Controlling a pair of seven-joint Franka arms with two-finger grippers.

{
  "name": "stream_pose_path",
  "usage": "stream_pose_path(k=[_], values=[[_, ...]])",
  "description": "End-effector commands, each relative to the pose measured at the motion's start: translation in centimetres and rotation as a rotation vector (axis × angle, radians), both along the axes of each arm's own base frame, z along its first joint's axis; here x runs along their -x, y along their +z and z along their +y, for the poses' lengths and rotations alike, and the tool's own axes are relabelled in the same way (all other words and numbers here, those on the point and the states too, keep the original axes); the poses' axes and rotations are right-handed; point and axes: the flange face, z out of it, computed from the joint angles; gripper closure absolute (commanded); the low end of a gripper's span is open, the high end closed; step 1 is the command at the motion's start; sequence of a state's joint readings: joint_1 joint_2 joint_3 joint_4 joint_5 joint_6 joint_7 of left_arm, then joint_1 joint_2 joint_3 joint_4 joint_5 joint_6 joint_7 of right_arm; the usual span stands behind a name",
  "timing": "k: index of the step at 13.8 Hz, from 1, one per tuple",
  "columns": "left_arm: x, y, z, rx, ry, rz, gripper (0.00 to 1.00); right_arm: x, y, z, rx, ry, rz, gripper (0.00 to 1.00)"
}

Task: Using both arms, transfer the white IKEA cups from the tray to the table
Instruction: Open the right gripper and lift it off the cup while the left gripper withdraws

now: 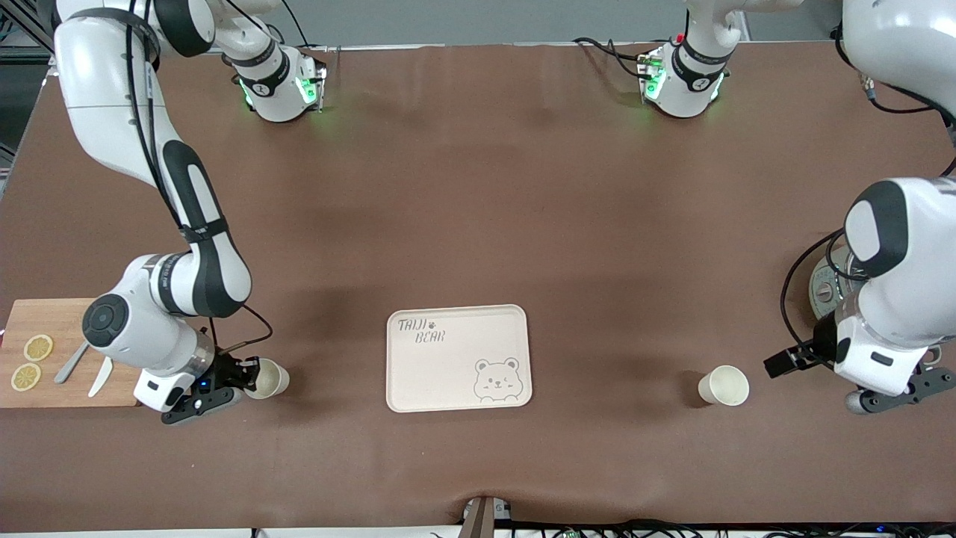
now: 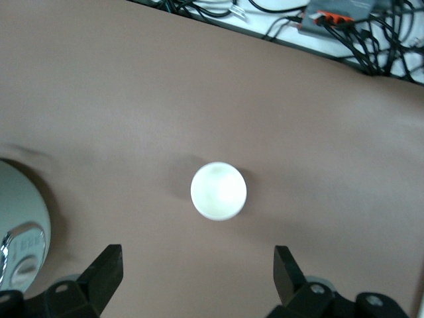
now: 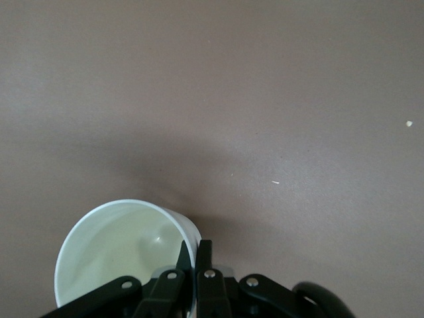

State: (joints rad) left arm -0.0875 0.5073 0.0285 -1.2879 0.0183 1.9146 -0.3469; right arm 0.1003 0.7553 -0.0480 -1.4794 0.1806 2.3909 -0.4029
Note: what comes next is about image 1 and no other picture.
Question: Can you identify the white IKEA cup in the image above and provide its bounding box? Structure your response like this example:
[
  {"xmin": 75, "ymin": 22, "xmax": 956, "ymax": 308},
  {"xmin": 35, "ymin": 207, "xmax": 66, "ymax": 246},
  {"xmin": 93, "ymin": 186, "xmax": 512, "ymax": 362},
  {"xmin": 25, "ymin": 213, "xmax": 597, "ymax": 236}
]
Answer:
[
  {"xmin": 698, "ymin": 365, "xmax": 750, "ymax": 407},
  {"xmin": 245, "ymin": 359, "xmax": 291, "ymax": 401}
]

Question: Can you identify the grey-green electric pot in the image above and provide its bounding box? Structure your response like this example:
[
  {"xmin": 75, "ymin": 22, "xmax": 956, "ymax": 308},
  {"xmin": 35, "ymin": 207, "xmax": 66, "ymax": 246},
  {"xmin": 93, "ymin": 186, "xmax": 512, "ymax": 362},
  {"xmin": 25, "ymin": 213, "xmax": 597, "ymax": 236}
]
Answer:
[{"xmin": 809, "ymin": 243, "xmax": 943, "ymax": 367}]

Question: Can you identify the white plastic knife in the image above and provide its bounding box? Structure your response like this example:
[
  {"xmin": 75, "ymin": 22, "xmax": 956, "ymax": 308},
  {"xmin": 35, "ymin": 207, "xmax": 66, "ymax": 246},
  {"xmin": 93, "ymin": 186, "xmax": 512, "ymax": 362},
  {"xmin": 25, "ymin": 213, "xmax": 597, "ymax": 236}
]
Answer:
[{"xmin": 87, "ymin": 357, "xmax": 114, "ymax": 398}]

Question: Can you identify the grey plastic knife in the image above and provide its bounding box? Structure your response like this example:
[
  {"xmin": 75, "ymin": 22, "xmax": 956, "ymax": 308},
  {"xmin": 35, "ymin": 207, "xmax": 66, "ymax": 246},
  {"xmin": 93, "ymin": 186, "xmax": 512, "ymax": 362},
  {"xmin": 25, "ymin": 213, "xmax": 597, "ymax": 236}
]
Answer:
[{"xmin": 54, "ymin": 340, "xmax": 90, "ymax": 385}]

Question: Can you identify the wooden cutting board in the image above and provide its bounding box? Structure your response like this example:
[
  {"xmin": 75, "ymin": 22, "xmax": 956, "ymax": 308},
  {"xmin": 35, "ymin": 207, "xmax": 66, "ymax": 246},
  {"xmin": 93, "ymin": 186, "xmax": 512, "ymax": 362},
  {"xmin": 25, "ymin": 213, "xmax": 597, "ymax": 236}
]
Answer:
[{"xmin": 0, "ymin": 298, "xmax": 143, "ymax": 409}]

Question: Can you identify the cream bear print tray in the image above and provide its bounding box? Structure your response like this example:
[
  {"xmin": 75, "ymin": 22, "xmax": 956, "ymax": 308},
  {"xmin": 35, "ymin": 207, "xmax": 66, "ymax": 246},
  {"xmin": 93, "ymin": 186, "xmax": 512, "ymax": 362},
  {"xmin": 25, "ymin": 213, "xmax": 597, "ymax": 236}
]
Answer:
[{"xmin": 386, "ymin": 304, "xmax": 534, "ymax": 413}]

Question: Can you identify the brown table cover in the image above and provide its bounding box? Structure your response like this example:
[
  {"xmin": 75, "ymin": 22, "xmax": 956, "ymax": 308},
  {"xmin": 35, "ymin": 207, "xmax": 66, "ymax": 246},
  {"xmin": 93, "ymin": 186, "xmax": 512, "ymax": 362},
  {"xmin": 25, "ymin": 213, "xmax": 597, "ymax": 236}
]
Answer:
[{"xmin": 0, "ymin": 41, "xmax": 956, "ymax": 533}]

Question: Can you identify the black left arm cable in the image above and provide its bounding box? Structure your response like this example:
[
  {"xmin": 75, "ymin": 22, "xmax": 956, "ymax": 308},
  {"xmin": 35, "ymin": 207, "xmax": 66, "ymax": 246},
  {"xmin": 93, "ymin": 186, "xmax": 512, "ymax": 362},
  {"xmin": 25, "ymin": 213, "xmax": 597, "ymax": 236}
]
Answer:
[{"xmin": 780, "ymin": 22, "xmax": 956, "ymax": 353}]

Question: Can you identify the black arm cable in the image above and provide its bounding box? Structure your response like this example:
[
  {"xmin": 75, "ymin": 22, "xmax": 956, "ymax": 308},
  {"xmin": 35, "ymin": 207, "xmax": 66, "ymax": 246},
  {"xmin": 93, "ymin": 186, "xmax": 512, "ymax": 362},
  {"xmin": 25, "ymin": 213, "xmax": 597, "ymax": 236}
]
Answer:
[
  {"xmin": 125, "ymin": 0, "xmax": 274, "ymax": 353},
  {"xmin": 780, "ymin": 22, "xmax": 956, "ymax": 353}
]

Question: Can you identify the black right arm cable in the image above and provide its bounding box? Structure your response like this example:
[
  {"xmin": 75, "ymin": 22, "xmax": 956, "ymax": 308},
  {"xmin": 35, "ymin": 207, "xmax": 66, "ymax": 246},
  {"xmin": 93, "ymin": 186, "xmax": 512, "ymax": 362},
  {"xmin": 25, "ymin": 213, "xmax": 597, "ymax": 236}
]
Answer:
[{"xmin": 125, "ymin": 0, "xmax": 274, "ymax": 353}]

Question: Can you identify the wooden camera mount post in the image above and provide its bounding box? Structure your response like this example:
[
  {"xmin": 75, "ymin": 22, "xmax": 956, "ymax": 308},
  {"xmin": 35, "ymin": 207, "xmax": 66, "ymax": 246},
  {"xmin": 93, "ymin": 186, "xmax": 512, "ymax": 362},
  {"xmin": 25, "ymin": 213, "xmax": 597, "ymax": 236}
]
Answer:
[{"xmin": 459, "ymin": 495, "xmax": 513, "ymax": 538}]

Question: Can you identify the black base cable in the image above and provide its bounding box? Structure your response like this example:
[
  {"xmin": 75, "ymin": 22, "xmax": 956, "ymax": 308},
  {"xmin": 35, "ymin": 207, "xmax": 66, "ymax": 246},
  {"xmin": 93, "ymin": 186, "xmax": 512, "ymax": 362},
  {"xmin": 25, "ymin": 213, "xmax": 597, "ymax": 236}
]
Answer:
[
  {"xmin": 571, "ymin": 36, "xmax": 652, "ymax": 80},
  {"xmin": 278, "ymin": 0, "xmax": 313, "ymax": 50}
]

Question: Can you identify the aluminium frame profile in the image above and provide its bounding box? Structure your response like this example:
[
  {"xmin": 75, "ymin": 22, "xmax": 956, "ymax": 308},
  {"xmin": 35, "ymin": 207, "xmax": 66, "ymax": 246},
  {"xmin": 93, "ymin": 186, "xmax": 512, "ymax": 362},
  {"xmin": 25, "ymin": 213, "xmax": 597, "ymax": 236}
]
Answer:
[{"xmin": 0, "ymin": 0, "xmax": 59, "ymax": 67}]

